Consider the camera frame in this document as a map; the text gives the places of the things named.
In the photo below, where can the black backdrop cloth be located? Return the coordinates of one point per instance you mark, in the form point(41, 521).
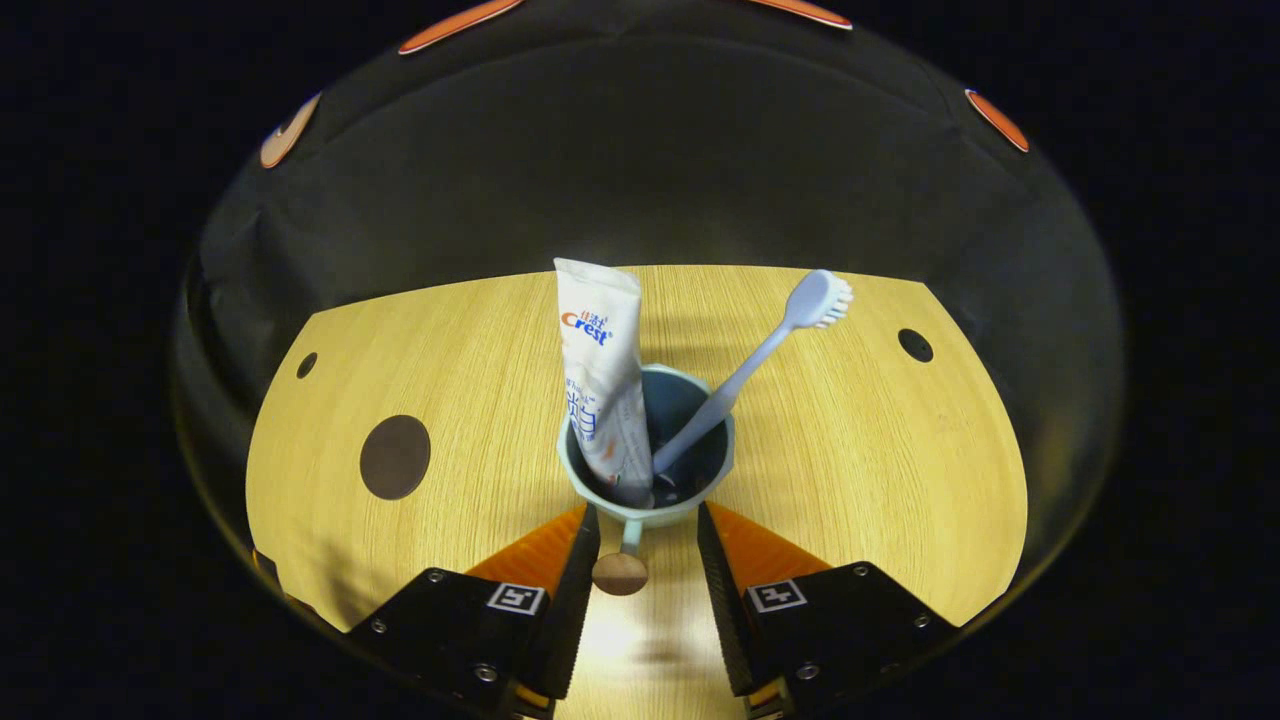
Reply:
point(650, 160)

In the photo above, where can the white toothpaste tube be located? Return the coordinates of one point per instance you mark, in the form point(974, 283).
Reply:
point(600, 380)

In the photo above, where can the pale green cup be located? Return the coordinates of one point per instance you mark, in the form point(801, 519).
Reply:
point(700, 470)

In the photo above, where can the dark brown round coaster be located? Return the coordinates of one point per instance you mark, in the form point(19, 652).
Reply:
point(395, 458)

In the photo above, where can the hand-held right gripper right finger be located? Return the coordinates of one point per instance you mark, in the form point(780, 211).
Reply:
point(725, 600)

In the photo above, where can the wooden desktop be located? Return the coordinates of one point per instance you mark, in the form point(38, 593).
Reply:
point(870, 470)

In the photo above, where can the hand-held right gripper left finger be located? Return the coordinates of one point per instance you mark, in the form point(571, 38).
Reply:
point(570, 600)

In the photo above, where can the white toothbrush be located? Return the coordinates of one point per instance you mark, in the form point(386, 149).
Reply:
point(745, 372)

